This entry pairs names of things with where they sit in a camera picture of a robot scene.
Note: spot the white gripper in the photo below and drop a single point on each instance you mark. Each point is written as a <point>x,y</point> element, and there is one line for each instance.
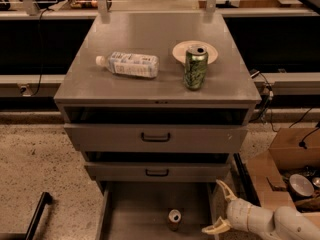
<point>237,214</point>

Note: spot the orange soda can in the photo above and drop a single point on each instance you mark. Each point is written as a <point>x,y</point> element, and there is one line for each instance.
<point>174,219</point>

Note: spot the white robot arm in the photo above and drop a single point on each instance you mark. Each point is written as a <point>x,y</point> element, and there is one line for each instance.
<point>285,223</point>

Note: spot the grey open bottom drawer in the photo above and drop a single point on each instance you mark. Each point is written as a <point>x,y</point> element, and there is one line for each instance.
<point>139,210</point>

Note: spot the grey metal drawer cabinet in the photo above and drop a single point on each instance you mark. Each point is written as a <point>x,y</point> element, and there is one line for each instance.
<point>90,94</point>

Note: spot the grey top drawer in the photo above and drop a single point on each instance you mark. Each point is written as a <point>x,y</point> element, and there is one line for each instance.
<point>155,138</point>

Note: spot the grey middle drawer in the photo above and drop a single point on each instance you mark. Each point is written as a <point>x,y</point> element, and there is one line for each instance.
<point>156,172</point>

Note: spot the green soda can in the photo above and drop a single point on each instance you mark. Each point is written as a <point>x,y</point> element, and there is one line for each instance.
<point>196,64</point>

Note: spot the black bar beside cabinet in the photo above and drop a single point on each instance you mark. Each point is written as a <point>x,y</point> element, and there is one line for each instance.
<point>247,184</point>

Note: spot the white bowl in box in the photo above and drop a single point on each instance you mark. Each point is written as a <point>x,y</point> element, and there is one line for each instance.
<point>300,185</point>

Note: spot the brown cardboard box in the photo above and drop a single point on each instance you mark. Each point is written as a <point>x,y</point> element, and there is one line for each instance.
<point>292,149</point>

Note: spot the small white plate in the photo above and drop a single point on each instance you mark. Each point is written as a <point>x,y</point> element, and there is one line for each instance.
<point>210,52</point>

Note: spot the black metal floor bar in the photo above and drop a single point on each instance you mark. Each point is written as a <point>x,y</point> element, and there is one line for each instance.
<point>45,200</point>

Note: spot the clear plastic water bottle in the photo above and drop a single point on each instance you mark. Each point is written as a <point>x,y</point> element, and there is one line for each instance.
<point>130,64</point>

